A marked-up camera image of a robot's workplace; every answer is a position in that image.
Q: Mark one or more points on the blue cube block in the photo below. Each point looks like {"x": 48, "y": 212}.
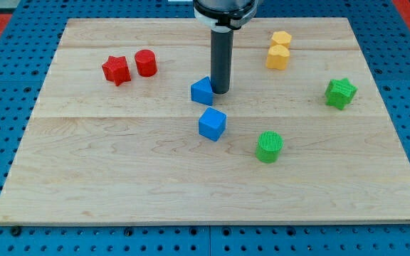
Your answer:
{"x": 212, "y": 124}

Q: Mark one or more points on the blue triangular prism block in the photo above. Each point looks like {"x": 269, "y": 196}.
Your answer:
{"x": 201, "y": 92}

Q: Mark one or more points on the green cylinder block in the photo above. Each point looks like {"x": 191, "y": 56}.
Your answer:
{"x": 269, "y": 147}

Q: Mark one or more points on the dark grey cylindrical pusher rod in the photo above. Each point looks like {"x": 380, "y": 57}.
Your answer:
{"x": 221, "y": 55}

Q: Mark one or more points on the red cylinder block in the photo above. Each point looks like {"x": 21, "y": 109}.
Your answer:
{"x": 146, "y": 63}

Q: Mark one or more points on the light wooden board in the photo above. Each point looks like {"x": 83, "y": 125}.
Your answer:
{"x": 97, "y": 154}

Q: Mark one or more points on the yellow heart block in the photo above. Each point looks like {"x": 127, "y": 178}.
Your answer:
{"x": 278, "y": 57}

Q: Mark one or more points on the red star block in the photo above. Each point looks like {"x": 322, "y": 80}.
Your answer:
{"x": 116, "y": 70}

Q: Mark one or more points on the yellow hexagon block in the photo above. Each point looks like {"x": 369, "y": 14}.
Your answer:
{"x": 281, "y": 38}

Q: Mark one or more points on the green star block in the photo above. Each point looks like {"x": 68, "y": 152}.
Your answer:
{"x": 340, "y": 93}

